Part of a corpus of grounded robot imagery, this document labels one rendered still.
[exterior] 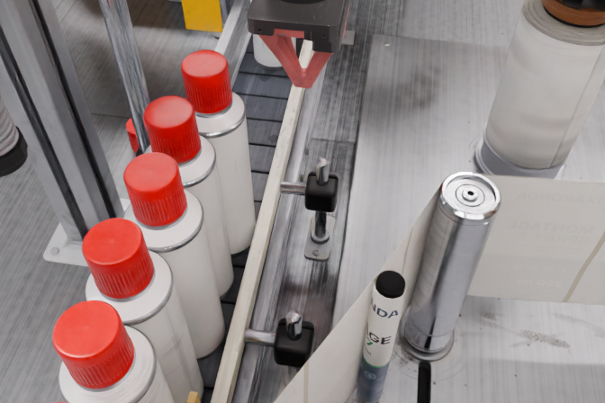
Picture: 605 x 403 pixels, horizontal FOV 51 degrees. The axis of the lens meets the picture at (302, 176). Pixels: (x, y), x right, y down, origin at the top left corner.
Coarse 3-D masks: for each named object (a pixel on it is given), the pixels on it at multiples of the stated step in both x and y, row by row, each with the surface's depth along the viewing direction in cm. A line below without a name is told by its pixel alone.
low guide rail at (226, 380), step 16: (304, 48) 73; (304, 64) 71; (288, 112) 66; (288, 128) 64; (288, 144) 63; (272, 176) 60; (272, 192) 58; (272, 208) 57; (272, 224) 58; (256, 240) 55; (256, 256) 54; (256, 272) 53; (240, 288) 52; (256, 288) 53; (240, 304) 51; (240, 320) 50; (240, 336) 49; (224, 352) 48; (240, 352) 49; (224, 368) 47; (224, 384) 46; (224, 400) 45
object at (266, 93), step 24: (240, 72) 76; (264, 72) 75; (240, 96) 72; (264, 96) 73; (288, 96) 72; (264, 120) 70; (264, 144) 67; (264, 168) 65; (264, 192) 63; (240, 264) 57; (264, 264) 62; (216, 360) 51
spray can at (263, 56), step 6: (258, 36) 73; (258, 42) 73; (294, 42) 75; (258, 48) 74; (264, 48) 73; (294, 48) 75; (258, 54) 75; (264, 54) 74; (270, 54) 74; (258, 60) 75; (264, 60) 75; (270, 60) 74; (276, 60) 74; (264, 66) 75; (270, 66) 75; (276, 66) 75
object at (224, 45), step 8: (240, 0) 71; (248, 0) 73; (232, 8) 70; (240, 8) 70; (232, 16) 69; (240, 16) 70; (232, 24) 68; (224, 32) 67; (232, 32) 67; (224, 40) 66; (232, 40) 67; (216, 48) 65; (224, 48) 65; (224, 56) 65
